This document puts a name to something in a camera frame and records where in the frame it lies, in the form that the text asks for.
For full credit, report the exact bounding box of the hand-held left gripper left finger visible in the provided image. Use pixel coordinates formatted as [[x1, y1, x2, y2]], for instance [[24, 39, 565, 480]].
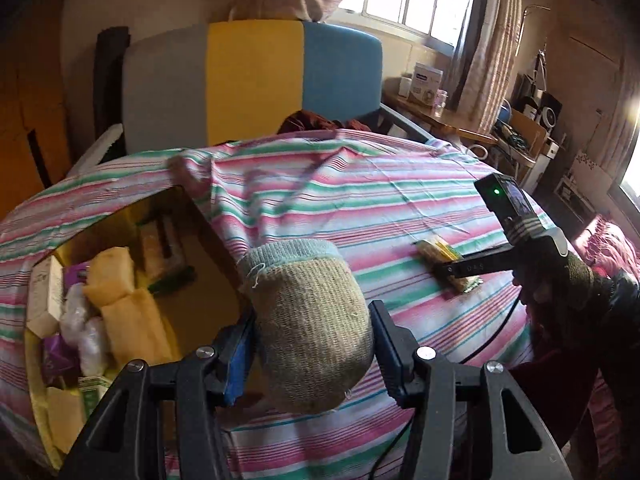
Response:
[[59, 307, 257, 480]]

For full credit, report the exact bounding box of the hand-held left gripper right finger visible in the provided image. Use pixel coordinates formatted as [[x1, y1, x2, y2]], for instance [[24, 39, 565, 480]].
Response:
[[367, 300, 573, 480]]

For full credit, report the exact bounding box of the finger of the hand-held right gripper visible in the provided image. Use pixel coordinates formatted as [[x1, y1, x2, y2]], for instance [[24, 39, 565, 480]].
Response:
[[432, 251, 517, 281]]

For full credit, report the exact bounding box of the yellow snack packet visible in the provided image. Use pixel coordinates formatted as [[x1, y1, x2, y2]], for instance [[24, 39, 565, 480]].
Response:
[[415, 234, 482, 295]]

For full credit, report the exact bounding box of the beige knitted pouch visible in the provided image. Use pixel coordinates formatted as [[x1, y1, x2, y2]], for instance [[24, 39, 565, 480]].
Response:
[[237, 239, 375, 415]]

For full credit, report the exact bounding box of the gold tin box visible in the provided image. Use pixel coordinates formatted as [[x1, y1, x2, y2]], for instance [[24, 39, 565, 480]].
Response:
[[24, 185, 261, 476]]

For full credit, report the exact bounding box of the dark green tube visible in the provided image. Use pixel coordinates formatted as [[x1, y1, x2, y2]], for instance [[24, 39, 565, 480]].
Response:
[[147, 266, 197, 295]]

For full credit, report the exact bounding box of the yellow sponge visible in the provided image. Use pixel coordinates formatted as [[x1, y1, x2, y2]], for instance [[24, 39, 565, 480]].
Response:
[[100, 290, 176, 366], [82, 246, 137, 306], [45, 385, 88, 453]]

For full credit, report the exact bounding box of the small grey box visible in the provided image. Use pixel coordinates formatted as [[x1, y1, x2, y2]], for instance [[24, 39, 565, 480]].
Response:
[[139, 220, 187, 281]]

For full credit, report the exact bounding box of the green white small box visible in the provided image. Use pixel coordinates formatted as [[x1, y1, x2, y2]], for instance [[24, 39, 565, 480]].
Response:
[[77, 374, 116, 418]]

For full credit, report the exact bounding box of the white plastic bag wad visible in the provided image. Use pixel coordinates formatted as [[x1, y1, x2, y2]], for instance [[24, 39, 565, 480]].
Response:
[[60, 282, 111, 376]]

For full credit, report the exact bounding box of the purple packet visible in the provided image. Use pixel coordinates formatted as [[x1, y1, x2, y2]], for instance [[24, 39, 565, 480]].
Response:
[[62, 262, 91, 286], [41, 332, 81, 386]]

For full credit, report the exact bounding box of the white carton box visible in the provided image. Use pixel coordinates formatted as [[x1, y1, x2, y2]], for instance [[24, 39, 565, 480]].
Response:
[[27, 255, 66, 338]]

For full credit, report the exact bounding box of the person's right forearm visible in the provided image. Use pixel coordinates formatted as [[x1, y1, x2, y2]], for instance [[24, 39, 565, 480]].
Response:
[[590, 267, 640, 376]]

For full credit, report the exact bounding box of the person's right hand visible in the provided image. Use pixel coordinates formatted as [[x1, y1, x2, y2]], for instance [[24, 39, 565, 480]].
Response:
[[514, 251, 597, 319]]

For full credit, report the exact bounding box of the pink floral blanket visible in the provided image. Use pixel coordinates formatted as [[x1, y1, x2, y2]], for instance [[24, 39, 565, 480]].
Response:
[[572, 215, 640, 271]]

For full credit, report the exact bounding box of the cardboard box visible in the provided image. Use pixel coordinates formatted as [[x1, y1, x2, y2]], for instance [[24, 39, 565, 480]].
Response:
[[499, 107, 549, 153]]

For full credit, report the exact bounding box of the person's maroon clothing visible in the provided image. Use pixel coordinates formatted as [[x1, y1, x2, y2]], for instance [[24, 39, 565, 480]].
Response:
[[510, 347, 606, 456]]

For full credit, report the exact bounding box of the pink green striped cloth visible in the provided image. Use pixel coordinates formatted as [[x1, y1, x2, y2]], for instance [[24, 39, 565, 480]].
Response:
[[0, 129, 543, 480]]

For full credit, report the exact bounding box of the wooden desk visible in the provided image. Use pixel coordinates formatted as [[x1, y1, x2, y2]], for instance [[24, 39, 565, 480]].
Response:
[[382, 91, 498, 147]]

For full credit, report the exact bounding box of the white appliance box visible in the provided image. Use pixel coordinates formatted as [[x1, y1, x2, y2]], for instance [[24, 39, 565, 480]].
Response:
[[409, 61, 445, 107]]

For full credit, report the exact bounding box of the striped beige curtain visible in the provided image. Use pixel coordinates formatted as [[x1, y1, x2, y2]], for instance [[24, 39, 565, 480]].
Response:
[[447, 0, 523, 133]]

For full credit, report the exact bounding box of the maroon cloth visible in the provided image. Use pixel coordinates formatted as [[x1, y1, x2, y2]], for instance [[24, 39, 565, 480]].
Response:
[[277, 109, 373, 135]]

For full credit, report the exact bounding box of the grey yellow blue chair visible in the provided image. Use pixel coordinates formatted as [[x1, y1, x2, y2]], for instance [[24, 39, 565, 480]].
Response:
[[72, 19, 436, 166]]

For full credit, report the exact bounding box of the wooden wardrobe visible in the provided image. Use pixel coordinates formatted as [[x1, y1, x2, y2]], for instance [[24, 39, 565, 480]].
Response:
[[0, 10, 76, 221]]

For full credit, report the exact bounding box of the black rolled mat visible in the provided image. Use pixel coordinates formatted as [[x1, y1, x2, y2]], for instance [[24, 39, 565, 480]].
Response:
[[92, 26, 132, 161]]

